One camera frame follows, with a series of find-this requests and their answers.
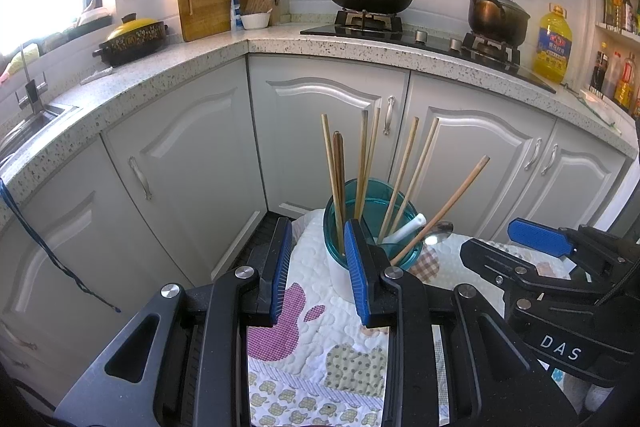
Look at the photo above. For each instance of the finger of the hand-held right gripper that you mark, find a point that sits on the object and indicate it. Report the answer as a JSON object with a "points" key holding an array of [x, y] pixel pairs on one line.
{"points": [[540, 237], [510, 272]]}

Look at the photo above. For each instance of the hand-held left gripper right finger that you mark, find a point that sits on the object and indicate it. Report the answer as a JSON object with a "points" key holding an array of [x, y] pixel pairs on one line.
{"points": [[356, 277]]}

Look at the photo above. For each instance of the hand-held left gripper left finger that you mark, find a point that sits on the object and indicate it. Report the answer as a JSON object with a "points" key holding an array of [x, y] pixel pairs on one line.
{"points": [[281, 277]]}

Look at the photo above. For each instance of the white utensil holder teal lid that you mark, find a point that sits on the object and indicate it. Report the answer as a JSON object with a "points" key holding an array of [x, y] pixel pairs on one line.
{"points": [[336, 274]]}

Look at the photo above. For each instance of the white ceramic spoon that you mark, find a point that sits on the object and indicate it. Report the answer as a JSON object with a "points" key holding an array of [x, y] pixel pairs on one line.
{"points": [[405, 229]]}

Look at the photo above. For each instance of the metal spoon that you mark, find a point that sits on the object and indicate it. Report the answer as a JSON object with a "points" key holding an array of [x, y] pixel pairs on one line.
{"points": [[440, 229]]}

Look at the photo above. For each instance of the quilted patchwork cloth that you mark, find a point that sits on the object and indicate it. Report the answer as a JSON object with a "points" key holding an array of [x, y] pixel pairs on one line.
{"points": [[312, 287]]}

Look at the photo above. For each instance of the grey cabinet door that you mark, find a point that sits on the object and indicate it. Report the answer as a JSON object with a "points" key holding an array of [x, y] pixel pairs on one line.
{"points": [[190, 157], [125, 247], [585, 177], [475, 132], [310, 107]]}

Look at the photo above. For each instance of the row of condiment bottles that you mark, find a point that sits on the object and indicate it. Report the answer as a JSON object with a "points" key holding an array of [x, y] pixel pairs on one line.
{"points": [[625, 77]]}

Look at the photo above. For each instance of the yellow cooking oil bottle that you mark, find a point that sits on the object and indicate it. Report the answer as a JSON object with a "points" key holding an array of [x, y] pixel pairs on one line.
{"points": [[552, 47]]}

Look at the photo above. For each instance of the black gas stove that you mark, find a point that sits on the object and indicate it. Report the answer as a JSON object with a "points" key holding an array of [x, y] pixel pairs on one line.
{"points": [[435, 42]]}

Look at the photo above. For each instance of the dark cooking pot with lid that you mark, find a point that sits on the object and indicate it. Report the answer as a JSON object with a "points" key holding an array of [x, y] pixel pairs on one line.
{"points": [[497, 19]]}

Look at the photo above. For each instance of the speckled stone countertop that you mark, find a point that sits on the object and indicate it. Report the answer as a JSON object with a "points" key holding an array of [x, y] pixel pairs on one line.
{"points": [[200, 62]]}

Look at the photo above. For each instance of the small white bowl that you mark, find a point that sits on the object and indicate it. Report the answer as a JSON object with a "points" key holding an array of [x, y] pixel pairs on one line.
{"points": [[255, 21]]}

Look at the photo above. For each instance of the blue and white packet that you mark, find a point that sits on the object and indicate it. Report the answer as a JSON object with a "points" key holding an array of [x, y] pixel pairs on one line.
{"points": [[236, 9]]}

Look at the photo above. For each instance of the black casserole yellow lid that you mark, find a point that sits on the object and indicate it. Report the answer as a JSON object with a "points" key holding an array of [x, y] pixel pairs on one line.
{"points": [[132, 39]]}

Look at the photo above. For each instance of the wooden cutting board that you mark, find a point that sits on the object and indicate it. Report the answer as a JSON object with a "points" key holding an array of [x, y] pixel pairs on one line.
{"points": [[212, 4]]}

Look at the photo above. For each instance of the steel sink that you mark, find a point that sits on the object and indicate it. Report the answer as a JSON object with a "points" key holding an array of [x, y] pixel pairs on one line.
{"points": [[30, 124]]}

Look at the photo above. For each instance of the metal faucet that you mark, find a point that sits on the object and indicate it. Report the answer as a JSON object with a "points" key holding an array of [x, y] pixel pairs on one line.
{"points": [[31, 89]]}

